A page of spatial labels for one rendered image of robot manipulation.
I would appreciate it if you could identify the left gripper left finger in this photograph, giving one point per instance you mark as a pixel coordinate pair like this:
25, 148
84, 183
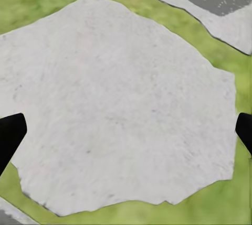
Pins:
12, 131

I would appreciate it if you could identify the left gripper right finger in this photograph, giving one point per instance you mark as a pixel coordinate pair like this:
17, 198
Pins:
244, 129

